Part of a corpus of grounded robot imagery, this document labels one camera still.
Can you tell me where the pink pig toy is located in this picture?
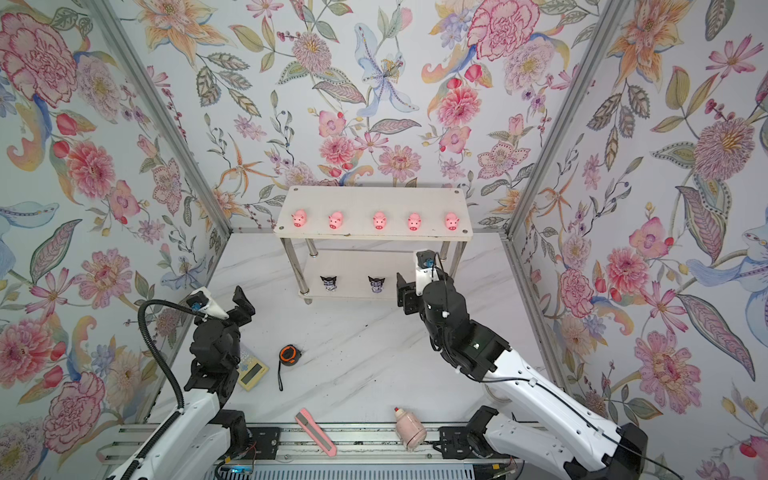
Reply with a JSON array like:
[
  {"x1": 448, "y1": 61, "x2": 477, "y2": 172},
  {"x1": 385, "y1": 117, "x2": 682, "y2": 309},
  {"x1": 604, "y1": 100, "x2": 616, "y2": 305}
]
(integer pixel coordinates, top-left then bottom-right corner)
[
  {"x1": 407, "y1": 213, "x2": 422, "y2": 231},
  {"x1": 291, "y1": 209, "x2": 308, "y2": 228},
  {"x1": 444, "y1": 212, "x2": 460, "y2": 232}
]

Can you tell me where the Kuromi figure black purple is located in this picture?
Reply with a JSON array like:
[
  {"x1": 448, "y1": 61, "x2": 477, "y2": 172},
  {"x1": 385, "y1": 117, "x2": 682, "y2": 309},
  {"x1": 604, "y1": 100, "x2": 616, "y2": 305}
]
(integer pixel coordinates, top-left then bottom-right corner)
[{"x1": 320, "y1": 276, "x2": 338, "y2": 291}]

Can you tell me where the small pink toy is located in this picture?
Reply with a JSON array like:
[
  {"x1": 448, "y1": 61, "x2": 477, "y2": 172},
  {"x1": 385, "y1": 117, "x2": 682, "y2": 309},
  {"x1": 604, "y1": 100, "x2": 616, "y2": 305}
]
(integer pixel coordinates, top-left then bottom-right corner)
[{"x1": 373, "y1": 211, "x2": 387, "y2": 230}]

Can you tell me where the pink toy cluster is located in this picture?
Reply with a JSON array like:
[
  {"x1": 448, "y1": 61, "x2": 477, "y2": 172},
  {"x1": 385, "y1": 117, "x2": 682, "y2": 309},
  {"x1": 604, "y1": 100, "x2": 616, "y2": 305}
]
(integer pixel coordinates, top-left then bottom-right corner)
[{"x1": 328, "y1": 211, "x2": 344, "y2": 230}]

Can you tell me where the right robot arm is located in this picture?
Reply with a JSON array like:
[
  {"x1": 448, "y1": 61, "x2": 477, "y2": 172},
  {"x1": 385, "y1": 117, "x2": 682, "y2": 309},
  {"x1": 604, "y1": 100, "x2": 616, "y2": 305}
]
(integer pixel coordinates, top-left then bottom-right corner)
[{"x1": 396, "y1": 269, "x2": 652, "y2": 479}]

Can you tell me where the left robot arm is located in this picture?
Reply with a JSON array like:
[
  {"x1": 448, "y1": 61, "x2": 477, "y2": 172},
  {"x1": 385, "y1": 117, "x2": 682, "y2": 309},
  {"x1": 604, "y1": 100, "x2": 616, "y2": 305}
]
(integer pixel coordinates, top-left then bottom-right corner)
[{"x1": 109, "y1": 286, "x2": 255, "y2": 479}]

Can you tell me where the white two-tier shelf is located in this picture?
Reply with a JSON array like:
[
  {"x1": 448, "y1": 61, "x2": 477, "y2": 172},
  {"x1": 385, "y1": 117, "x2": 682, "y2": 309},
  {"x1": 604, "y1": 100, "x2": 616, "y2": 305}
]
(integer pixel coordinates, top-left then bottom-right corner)
[{"x1": 274, "y1": 186, "x2": 473, "y2": 304}]

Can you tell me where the orange black tape measure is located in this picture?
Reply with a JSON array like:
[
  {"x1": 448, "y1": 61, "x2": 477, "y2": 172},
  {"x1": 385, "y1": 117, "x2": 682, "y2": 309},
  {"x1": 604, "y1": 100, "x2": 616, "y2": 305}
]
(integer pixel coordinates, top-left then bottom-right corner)
[{"x1": 277, "y1": 344, "x2": 303, "y2": 392}]

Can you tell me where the pink utility knife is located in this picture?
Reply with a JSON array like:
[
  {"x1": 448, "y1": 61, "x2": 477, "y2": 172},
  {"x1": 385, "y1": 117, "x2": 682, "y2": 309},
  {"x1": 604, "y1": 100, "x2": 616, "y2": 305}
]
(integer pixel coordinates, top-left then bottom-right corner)
[{"x1": 295, "y1": 408, "x2": 338, "y2": 458}]

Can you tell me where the pink glue bottle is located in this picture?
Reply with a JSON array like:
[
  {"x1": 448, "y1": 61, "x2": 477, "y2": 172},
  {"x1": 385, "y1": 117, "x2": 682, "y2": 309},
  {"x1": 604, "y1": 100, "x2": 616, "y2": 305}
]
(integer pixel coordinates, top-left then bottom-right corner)
[{"x1": 394, "y1": 407, "x2": 427, "y2": 451}]

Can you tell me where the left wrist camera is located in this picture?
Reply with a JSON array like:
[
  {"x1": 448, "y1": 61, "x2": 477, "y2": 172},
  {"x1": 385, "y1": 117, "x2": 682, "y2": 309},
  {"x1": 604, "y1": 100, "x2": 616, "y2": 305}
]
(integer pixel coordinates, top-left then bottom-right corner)
[{"x1": 184, "y1": 287, "x2": 229, "y2": 320}]

